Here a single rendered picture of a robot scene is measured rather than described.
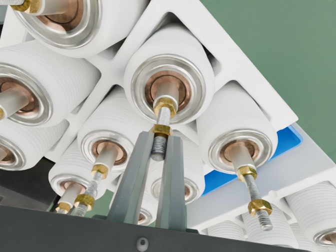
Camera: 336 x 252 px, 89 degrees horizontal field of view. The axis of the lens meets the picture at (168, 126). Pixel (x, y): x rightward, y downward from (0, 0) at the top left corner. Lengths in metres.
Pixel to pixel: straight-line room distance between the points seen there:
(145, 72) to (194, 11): 0.10
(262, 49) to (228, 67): 0.21
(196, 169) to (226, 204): 0.25
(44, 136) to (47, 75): 0.13
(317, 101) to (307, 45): 0.15
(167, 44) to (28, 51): 0.15
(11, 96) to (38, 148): 0.11
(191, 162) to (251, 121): 0.11
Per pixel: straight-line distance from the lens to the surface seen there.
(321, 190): 0.47
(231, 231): 0.55
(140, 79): 0.17
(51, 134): 0.34
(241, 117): 0.21
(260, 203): 0.18
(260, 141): 0.23
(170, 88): 0.16
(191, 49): 0.17
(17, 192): 0.63
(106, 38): 0.18
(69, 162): 0.32
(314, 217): 0.45
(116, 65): 0.26
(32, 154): 0.32
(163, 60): 0.16
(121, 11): 0.19
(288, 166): 0.47
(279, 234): 0.48
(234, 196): 0.50
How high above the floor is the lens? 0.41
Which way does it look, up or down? 54 degrees down
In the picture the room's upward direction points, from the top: 173 degrees counter-clockwise
